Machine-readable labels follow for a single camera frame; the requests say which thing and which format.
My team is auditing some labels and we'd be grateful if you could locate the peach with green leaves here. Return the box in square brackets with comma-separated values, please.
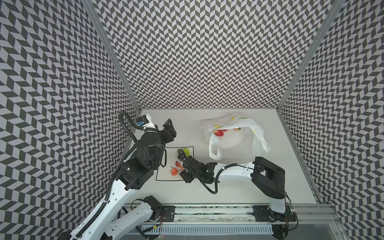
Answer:
[175, 161, 184, 169]

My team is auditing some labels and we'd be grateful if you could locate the green bumpy fruit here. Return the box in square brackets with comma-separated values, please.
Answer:
[183, 148, 191, 158]

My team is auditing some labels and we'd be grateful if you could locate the red strawberry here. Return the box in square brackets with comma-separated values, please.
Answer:
[214, 130, 224, 137]

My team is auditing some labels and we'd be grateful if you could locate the white plastic bag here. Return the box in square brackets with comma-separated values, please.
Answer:
[202, 113, 271, 161]

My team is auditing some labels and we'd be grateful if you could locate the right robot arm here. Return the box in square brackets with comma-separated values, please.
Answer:
[178, 156, 297, 224]

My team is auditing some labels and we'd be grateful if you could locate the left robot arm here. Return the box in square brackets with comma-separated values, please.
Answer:
[59, 115, 177, 240]

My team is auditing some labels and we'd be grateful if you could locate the black outlined white mat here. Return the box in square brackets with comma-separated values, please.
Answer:
[156, 147, 194, 182]

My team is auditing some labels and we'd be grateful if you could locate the white ribbed vent strip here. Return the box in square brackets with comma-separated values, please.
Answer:
[146, 225, 274, 236]

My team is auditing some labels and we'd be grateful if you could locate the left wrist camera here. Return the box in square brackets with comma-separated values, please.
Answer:
[136, 114, 157, 131]

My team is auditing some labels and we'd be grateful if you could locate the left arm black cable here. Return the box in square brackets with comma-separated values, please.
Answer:
[74, 111, 157, 239]

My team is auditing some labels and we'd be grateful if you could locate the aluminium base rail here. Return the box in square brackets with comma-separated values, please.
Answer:
[106, 204, 341, 229]

